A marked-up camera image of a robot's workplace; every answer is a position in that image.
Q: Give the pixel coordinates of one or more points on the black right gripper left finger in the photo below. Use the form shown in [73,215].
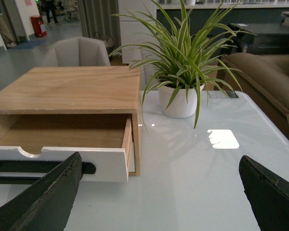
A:
[45,205]

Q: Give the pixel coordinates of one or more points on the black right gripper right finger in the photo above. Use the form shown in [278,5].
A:
[267,193]

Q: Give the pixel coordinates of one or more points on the white top drawer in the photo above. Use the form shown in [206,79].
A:
[104,140]

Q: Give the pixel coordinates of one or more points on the wooden drawer cabinet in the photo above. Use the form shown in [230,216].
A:
[78,91]

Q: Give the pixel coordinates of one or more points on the brown sofa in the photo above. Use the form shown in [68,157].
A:
[265,78]

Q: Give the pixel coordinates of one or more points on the white plant pot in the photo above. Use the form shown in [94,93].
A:
[181,106]

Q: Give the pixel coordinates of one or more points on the grey armchair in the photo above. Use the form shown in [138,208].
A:
[74,52]

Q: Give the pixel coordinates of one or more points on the dark grey side table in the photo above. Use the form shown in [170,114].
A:
[259,39]

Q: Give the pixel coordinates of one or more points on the green spider plant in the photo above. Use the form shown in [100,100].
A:
[180,59]

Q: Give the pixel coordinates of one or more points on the red bin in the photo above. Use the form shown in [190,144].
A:
[38,26]

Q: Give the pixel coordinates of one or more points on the white cabinet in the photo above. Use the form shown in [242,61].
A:
[132,31]

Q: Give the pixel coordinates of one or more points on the person in black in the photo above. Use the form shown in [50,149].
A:
[50,8]

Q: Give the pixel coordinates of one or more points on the black drawer handle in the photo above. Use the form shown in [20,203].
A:
[27,172]

